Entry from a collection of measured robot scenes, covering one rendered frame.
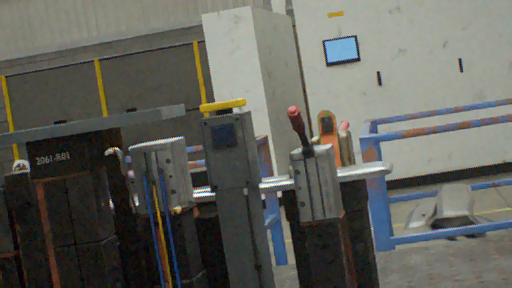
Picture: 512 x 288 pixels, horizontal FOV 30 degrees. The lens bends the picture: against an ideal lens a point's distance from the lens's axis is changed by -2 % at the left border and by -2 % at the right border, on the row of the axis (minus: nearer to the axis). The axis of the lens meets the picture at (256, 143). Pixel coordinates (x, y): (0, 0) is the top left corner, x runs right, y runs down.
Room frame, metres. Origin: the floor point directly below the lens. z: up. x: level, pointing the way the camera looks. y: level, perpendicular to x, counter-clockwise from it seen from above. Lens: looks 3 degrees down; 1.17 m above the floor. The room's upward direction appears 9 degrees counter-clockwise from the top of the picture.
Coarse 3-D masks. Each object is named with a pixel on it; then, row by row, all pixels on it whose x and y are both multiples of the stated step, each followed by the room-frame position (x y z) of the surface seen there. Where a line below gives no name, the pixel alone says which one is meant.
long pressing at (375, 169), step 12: (348, 168) 1.80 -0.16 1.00; (360, 168) 1.76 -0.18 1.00; (372, 168) 1.69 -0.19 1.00; (384, 168) 1.69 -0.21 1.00; (264, 180) 1.84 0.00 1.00; (276, 180) 1.82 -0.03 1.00; (288, 180) 1.72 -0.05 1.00; (348, 180) 1.69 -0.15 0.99; (204, 192) 1.79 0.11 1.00; (264, 192) 1.72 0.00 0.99
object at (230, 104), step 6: (216, 102) 1.45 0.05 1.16; (222, 102) 1.45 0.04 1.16; (228, 102) 1.45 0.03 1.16; (234, 102) 1.44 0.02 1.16; (240, 102) 1.46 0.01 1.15; (204, 108) 1.45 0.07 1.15; (210, 108) 1.45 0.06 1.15; (216, 108) 1.45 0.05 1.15; (222, 108) 1.45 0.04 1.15; (228, 108) 1.46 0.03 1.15; (216, 114) 1.47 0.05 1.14; (222, 114) 1.47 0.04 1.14
